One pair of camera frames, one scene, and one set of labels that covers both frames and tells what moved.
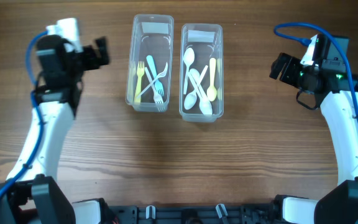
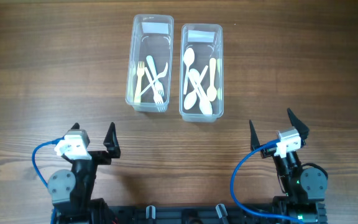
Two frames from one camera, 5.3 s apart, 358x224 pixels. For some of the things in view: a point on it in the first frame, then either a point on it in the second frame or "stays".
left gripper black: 89,51 → 112,149
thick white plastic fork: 157,83 stays
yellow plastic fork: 140,71 stays
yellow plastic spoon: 212,91 stays
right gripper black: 292,63 → 302,129
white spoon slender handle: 188,57 stays
